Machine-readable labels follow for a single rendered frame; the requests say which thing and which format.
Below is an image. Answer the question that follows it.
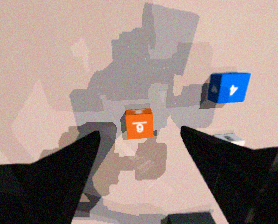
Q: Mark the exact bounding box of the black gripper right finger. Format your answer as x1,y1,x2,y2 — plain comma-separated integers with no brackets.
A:
180,126,278,224

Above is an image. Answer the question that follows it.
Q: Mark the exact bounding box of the blue block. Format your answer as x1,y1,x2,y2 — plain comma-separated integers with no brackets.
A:
208,72,251,104

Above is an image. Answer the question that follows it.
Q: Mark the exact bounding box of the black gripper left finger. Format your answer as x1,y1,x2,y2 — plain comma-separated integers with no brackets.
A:
0,131,100,224

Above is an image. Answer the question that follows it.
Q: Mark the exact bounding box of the orange digit block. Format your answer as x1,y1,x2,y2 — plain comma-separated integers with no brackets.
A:
125,108,153,139

